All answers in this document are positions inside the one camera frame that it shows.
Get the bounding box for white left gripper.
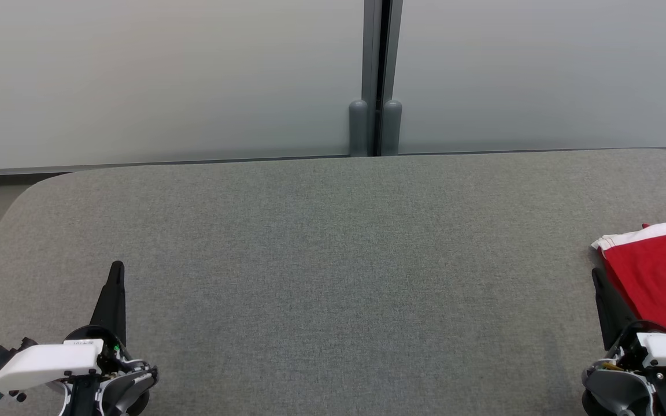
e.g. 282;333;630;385
0;261;127;393

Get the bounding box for red basketball jersey white sleeves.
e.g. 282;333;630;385
591;219;666;335

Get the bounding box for grey partition post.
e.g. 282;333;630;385
349;0;382;158
382;0;405;157

